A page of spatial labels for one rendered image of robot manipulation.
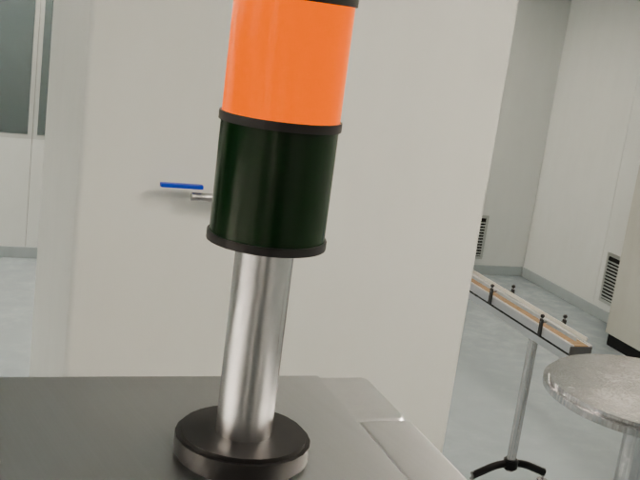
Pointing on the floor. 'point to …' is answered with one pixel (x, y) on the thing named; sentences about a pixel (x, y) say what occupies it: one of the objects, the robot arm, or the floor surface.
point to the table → (602, 398)
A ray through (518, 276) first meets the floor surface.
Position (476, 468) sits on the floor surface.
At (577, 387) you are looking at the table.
